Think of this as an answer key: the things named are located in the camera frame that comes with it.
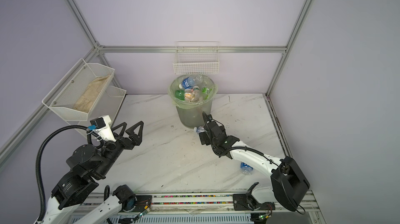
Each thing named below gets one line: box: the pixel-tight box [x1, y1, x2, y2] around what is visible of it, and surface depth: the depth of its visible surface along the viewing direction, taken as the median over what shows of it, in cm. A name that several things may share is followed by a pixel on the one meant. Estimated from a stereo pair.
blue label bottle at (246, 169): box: [240, 161, 254, 176], surface depth 82 cm
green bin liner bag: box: [167, 73, 219, 109], surface depth 88 cm
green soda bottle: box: [174, 89, 185, 101], surface depth 92 cm
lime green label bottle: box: [201, 86, 210, 95], surface depth 90 cm
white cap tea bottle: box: [184, 88, 193, 102], surface depth 90 cm
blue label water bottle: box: [181, 75, 204, 90], surface depth 90 cm
